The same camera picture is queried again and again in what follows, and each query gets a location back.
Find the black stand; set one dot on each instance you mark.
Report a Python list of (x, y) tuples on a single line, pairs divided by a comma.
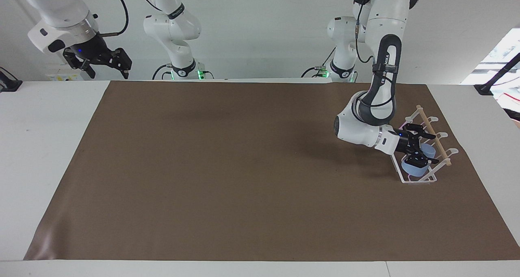
[(497, 76), (9, 84)]

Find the light blue cup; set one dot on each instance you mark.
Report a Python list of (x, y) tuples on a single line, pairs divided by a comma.
[(414, 169)]

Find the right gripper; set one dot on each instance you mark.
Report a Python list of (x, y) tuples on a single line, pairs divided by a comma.
[(88, 47)]

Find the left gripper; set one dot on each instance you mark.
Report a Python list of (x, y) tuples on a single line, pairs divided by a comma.
[(403, 142)]

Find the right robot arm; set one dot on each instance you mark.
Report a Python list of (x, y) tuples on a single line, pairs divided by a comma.
[(57, 9)]

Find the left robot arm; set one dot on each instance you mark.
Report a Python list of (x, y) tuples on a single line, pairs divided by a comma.
[(359, 130)]

